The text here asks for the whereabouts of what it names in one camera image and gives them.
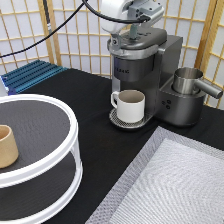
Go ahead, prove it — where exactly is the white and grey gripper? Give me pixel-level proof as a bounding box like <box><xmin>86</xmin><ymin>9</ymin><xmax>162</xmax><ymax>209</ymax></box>
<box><xmin>101</xmin><ymin>0</ymin><xmax>164</xmax><ymax>50</ymax></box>

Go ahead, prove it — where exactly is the grey pod coffee machine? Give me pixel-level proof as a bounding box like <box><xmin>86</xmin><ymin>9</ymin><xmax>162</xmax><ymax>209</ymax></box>
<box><xmin>107</xmin><ymin>27</ymin><xmax>205</xmax><ymax>130</ymax></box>

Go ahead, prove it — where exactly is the wooden shoji folding screen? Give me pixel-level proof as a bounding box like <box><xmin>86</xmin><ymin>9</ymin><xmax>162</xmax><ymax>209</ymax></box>
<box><xmin>0</xmin><ymin>0</ymin><xmax>224</xmax><ymax>111</ymax></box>

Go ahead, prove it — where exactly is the white ceramic mug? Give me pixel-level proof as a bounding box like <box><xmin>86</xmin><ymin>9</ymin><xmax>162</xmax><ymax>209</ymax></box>
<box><xmin>111</xmin><ymin>90</ymin><xmax>145</xmax><ymax>123</ymax></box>

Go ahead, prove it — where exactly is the steel milk frother jug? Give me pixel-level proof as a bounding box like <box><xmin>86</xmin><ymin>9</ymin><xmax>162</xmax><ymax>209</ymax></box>
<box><xmin>173</xmin><ymin>67</ymin><xmax>223</xmax><ymax>99</ymax></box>

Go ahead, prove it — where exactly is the blue ribbed metal block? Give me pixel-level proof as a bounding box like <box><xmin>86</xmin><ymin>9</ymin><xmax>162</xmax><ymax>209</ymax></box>
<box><xmin>2</xmin><ymin>60</ymin><xmax>66</xmax><ymax>95</ymax></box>

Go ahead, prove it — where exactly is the grey woven placemat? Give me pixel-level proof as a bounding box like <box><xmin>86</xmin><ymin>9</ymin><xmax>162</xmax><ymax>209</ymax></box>
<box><xmin>85</xmin><ymin>127</ymin><xmax>224</xmax><ymax>224</ymax></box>

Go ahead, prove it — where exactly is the tan wooden cup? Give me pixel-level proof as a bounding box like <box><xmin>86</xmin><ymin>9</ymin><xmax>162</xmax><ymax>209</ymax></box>
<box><xmin>0</xmin><ymin>125</ymin><xmax>19</xmax><ymax>168</ymax></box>

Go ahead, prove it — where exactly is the white two-tier round shelf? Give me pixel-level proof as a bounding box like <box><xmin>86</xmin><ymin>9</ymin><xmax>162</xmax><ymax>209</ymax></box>
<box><xmin>0</xmin><ymin>94</ymin><xmax>83</xmax><ymax>224</ymax></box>

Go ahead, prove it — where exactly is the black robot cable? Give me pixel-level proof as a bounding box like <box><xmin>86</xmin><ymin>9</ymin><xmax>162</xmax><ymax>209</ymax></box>
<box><xmin>0</xmin><ymin>0</ymin><xmax>149</xmax><ymax>60</ymax></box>

